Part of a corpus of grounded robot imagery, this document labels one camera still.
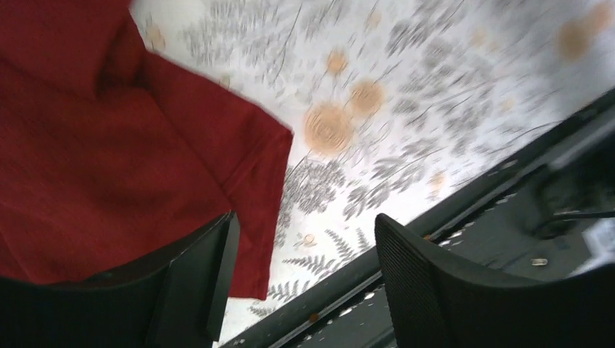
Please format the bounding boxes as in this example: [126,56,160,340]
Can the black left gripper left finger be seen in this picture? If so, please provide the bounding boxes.
[1,212,240,347]

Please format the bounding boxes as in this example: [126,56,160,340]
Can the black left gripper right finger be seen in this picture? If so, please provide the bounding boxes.
[375,214,614,347]

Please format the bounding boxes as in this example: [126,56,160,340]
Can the red cloth napkin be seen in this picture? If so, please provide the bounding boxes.
[1,1,292,299]

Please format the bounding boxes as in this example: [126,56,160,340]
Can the floral patterned tablecloth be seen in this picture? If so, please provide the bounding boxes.
[131,1,614,347]

